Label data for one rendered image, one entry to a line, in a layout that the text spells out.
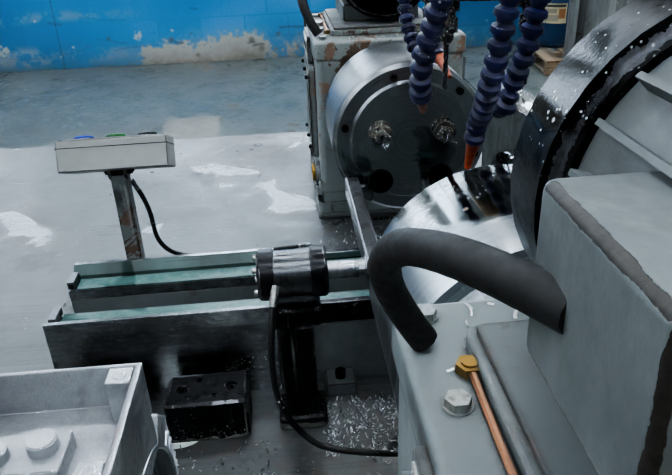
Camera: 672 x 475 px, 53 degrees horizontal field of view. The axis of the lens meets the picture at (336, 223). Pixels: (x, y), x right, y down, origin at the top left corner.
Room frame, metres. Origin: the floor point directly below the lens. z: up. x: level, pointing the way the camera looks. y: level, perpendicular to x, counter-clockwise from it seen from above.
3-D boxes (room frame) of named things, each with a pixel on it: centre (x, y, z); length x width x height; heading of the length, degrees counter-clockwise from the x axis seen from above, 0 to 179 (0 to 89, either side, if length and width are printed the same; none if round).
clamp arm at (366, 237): (0.78, -0.03, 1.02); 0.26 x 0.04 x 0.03; 4
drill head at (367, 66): (1.17, -0.12, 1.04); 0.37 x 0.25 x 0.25; 4
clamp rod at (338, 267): (0.67, 0.00, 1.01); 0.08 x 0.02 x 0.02; 94
